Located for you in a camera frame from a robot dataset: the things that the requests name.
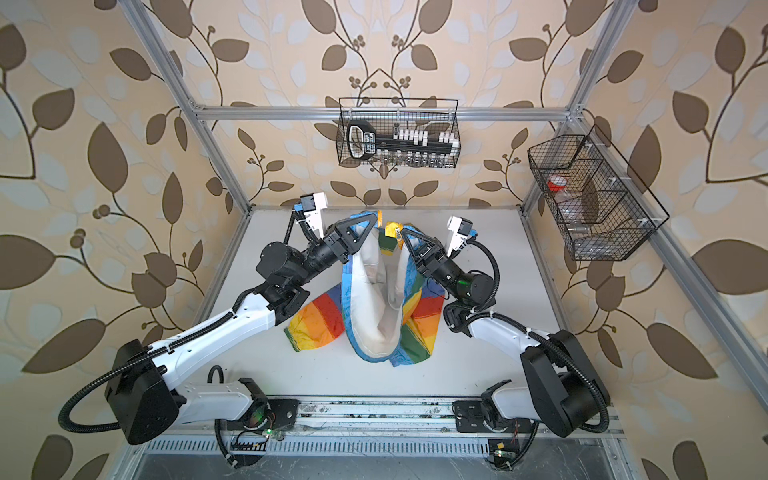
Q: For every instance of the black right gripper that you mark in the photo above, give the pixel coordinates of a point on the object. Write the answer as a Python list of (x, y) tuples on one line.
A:
[(432, 262)]

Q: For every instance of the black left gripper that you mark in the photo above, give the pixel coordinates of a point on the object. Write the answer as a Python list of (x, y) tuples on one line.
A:
[(330, 246)]

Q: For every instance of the rainbow coloured jacket white lining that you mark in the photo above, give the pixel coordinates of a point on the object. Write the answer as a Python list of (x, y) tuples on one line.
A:
[(387, 309)]

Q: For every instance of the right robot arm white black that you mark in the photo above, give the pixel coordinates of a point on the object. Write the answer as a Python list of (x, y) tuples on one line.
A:
[(562, 389)]

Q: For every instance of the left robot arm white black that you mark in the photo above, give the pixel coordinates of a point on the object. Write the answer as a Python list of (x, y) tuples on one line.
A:
[(147, 390)]

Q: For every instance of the black white tool in basket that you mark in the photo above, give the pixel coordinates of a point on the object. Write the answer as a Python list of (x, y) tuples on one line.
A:
[(364, 142)]

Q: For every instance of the red lidded clear container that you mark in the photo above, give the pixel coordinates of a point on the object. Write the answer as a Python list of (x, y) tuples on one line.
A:
[(556, 183)]

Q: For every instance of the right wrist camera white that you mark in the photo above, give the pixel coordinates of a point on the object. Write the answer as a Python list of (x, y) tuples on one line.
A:
[(460, 232)]

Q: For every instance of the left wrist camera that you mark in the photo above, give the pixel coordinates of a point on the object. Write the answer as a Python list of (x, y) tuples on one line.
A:
[(308, 214)]

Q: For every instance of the black wire basket back wall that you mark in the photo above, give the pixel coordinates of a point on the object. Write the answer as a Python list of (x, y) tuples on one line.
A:
[(433, 114)]

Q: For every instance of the black wire basket wall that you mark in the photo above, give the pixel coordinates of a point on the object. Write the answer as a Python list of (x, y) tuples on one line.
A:
[(605, 214), (433, 114)]

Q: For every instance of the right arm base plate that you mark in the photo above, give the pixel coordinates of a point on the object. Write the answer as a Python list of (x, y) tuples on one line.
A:
[(481, 416)]

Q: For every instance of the black wire basket right wall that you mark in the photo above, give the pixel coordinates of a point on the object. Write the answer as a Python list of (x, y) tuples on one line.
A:
[(605, 214)]

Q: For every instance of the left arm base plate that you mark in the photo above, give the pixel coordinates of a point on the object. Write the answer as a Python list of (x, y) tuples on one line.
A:
[(269, 414)]

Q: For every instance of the aluminium frame rails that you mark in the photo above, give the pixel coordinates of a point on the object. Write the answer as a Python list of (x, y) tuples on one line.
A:
[(629, 138)]

